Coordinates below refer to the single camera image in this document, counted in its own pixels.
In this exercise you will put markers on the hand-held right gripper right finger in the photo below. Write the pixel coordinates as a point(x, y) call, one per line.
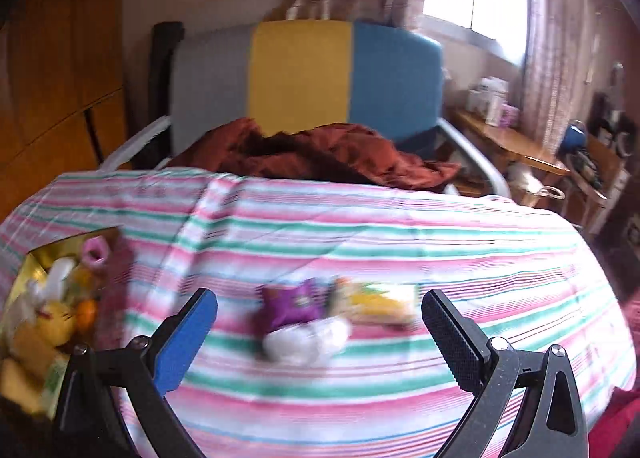
point(450, 333)

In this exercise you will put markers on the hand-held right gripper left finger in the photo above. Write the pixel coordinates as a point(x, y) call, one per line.
point(182, 343)

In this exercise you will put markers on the yellow green snack packet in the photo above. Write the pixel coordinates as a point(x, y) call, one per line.
point(375, 305)

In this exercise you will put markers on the gold metal tin box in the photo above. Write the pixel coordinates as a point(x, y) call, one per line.
point(117, 288)

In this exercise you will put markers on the orange tangerine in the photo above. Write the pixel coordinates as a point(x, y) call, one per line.
point(87, 314)

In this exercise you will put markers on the purple snack packet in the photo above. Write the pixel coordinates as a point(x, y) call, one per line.
point(290, 305)

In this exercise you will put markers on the white plastic bag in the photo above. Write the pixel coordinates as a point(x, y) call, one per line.
point(305, 340)

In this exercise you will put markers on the yellow plush toy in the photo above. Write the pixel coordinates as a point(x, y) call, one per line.
point(47, 328)

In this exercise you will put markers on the striped tablecloth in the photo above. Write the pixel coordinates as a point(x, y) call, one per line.
point(350, 248)

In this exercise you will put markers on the red fabric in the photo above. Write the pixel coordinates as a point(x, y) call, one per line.
point(620, 423)

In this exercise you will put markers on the wooden side desk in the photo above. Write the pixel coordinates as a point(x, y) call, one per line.
point(505, 142)

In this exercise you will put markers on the rust red jacket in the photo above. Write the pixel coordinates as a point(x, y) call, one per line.
point(325, 152)

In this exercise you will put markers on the small pink box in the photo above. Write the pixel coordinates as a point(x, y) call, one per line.
point(510, 115)

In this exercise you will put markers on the cluttered wooden shelf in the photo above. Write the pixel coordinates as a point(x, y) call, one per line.
point(600, 162)

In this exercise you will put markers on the blue mug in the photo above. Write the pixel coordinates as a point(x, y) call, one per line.
point(572, 137)

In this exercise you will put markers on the white box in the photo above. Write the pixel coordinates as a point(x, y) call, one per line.
point(492, 100)

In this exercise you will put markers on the grey yellow blue chair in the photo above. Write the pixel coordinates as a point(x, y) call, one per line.
point(300, 72)

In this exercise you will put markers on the wooden wardrobe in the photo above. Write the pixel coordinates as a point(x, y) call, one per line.
point(60, 62)

